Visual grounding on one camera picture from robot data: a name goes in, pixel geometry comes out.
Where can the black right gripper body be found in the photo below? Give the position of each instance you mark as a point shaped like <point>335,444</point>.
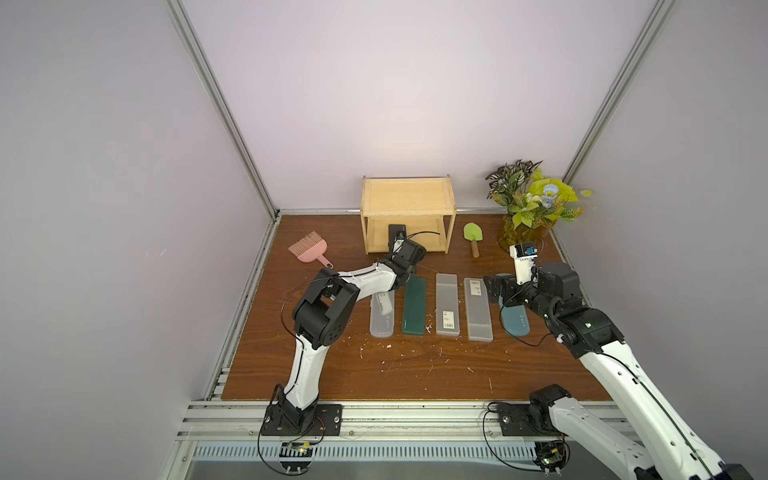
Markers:
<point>504,288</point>

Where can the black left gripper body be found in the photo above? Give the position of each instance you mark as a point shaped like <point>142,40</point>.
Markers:
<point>388,258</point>

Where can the teal pencil case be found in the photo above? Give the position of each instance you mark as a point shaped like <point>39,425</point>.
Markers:
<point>514,320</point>

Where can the frosted pencil case small label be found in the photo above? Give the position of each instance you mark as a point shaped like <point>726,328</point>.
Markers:
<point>479,323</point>

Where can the translucent rounded pencil case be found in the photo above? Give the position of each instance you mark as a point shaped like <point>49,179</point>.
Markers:
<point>382,314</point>

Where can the frosted pencil case with barcode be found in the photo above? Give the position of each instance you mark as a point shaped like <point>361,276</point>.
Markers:
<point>447,305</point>

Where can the dark green pencil case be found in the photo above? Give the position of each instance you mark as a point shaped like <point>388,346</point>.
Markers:
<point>414,310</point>

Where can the dark grey pencil case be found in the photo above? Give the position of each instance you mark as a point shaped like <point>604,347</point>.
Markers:
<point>397,230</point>

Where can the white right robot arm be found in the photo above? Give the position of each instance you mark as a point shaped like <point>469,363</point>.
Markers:
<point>667,447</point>

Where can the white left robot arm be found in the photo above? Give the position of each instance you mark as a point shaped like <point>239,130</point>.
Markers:
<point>320,318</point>

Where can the light wooden shelf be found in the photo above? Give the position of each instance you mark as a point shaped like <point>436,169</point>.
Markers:
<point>425,206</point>

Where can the amber glass vase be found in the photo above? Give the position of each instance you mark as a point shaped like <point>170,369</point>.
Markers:
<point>512,234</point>

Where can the pink hand brush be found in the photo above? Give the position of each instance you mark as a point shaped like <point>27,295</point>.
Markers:
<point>310,248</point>

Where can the artificial green leafy plant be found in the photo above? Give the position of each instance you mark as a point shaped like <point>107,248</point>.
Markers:
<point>533,200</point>

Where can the right small circuit board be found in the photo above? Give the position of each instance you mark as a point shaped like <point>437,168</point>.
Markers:
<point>551,457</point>

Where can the small circuit board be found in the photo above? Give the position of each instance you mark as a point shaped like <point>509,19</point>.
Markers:
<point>296,457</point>
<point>551,457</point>

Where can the left small circuit board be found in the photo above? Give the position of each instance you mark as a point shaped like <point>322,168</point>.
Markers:
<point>296,457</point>

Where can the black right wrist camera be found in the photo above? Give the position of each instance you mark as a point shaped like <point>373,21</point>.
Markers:
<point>558,279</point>

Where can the green trowel with wooden handle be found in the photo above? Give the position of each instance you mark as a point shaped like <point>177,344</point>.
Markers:
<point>473,234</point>

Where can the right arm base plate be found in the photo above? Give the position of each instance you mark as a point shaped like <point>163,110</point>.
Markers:
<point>525,420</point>

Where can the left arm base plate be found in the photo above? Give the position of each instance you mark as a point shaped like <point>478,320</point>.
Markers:
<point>317,420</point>

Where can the aluminium front rail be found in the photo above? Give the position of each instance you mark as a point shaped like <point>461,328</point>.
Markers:
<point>364,420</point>

